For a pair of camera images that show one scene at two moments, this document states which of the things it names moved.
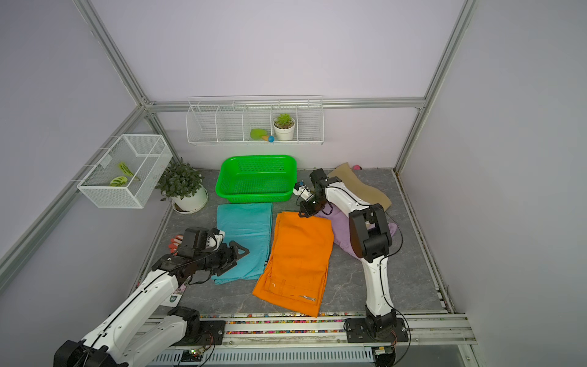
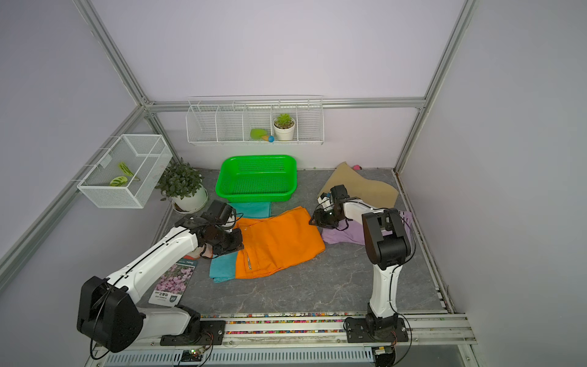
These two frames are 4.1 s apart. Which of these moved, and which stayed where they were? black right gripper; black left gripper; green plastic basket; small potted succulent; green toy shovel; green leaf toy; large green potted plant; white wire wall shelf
Moved: black left gripper; black right gripper
Stayed: green leaf toy; green plastic basket; white wire wall shelf; green toy shovel; large green potted plant; small potted succulent
